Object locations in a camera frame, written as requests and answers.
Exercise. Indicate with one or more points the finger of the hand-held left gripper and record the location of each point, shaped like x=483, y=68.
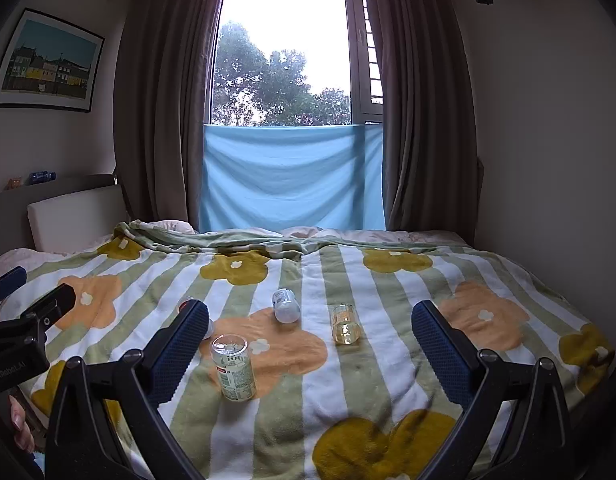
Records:
x=48, y=307
x=8, y=282

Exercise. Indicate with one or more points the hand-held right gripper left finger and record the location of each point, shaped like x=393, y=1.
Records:
x=180, y=347

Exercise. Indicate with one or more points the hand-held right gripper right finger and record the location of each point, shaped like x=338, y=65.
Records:
x=440, y=345

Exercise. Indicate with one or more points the green label drink can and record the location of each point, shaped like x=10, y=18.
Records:
x=233, y=372

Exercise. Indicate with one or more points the clear amber glass cup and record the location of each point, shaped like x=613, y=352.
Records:
x=345, y=327

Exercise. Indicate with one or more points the person's left hand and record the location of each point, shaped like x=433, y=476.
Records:
x=22, y=422

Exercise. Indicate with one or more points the floral striped blanket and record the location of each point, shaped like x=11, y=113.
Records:
x=387, y=385

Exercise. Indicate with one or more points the dark headboard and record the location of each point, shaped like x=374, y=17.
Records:
x=3, y=215

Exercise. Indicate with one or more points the white headboard cushion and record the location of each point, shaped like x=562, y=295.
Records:
x=73, y=217

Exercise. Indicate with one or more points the small orange figurine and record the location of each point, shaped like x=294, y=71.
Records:
x=14, y=182

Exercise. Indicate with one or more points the blue bottle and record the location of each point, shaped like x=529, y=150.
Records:
x=42, y=177

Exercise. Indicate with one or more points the light blue cloth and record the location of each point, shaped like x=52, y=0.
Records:
x=288, y=180

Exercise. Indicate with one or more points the brown curtain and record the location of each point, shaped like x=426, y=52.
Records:
x=422, y=110
x=163, y=110

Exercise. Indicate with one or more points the window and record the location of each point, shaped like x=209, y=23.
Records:
x=283, y=50

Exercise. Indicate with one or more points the framed wall picture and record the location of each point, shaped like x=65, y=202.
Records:
x=48, y=62

